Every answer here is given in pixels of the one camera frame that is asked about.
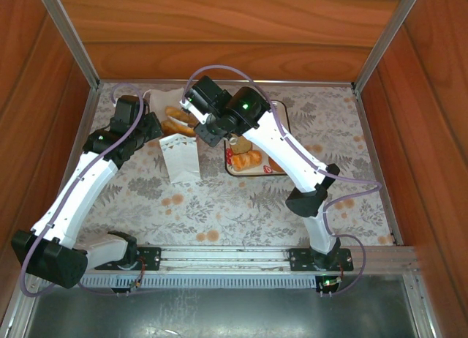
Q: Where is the white paper bag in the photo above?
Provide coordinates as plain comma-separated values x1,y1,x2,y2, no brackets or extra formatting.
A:
144,88,203,185

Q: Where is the brown oval fake bread slice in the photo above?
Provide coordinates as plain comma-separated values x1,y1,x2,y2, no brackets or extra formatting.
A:
230,137,254,155

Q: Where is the orange twisted fake bread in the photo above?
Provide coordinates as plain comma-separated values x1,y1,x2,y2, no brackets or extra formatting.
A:
230,150,264,171

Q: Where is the strawberry print tray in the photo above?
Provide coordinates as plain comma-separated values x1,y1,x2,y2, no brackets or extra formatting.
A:
223,99,293,177

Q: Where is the floral print table cover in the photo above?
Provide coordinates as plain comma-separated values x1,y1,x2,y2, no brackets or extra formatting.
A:
75,80,399,248

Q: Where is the grey metal sheet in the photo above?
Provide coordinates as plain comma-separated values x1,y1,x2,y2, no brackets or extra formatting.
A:
21,275,421,338

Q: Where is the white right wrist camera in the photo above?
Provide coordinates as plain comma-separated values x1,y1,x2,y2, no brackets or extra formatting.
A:
181,98,206,126

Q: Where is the aluminium table edge rail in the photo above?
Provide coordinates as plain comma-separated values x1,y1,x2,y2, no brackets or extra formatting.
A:
97,78,355,87
71,88,100,163
352,89,405,246

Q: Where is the aluminium frame post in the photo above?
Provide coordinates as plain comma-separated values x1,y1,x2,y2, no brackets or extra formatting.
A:
34,0,102,92
351,0,427,94

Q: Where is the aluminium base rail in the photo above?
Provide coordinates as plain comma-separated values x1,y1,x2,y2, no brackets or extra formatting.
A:
71,244,420,277

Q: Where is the slotted grey cable duct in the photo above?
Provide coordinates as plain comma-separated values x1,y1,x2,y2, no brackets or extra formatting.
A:
78,274,319,290

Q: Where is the aluminium frame bar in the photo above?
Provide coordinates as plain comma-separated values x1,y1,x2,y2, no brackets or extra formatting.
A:
401,274,445,338

